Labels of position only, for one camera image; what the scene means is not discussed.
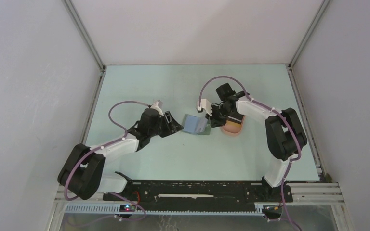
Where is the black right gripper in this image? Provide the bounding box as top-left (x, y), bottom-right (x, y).
top-left (206, 104), bottom-right (235, 128)

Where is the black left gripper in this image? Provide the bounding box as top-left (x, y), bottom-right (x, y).
top-left (148, 111), bottom-right (183, 138)

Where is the green leather card holder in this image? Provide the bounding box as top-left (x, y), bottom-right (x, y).
top-left (182, 114), bottom-right (211, 135)

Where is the black gold-print credit card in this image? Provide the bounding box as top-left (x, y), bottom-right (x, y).
top-left (227, 115), bottom-right (244, 125)

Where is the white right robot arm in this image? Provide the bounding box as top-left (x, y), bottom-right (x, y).
top-left (197, 83), bottom-right (307, 201)

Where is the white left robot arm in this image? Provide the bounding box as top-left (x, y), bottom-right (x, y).
top-left (57, 108), bottom-right (184, 201)

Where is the pink oval plastic tray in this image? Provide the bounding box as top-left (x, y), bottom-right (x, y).
top-left (220, 115), bottom-right (245, 137)

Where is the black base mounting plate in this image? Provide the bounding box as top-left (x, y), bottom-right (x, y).
top-left (120, 180), bottom-right (293, 212)

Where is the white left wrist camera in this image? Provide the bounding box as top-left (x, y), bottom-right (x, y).
top-left (149, 100), bottom-right (164, 116)

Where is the aluminium frame rail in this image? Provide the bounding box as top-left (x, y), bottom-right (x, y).
top-left (55, 180), bottom-right (344, 216)

